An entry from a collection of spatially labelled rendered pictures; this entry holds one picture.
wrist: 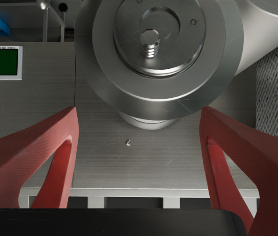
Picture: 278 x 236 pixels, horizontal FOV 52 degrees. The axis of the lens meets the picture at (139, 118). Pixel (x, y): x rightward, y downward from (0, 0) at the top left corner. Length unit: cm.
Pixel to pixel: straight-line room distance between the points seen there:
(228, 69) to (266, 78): 23
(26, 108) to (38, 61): 10
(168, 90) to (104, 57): 6
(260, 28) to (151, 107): 14
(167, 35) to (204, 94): 6
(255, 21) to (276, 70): 17
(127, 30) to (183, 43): 5
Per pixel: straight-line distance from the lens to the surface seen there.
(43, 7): 66
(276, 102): 45
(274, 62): 47
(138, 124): 50
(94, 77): 25
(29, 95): 63
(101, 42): 25
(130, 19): 24
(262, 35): 33
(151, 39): 20
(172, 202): 59
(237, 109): 60
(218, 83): 25
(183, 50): 23
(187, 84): 24
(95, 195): 60
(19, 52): 65
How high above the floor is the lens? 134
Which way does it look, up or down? 4 degrees down
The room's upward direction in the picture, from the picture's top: 180 degrees counter-clockwise
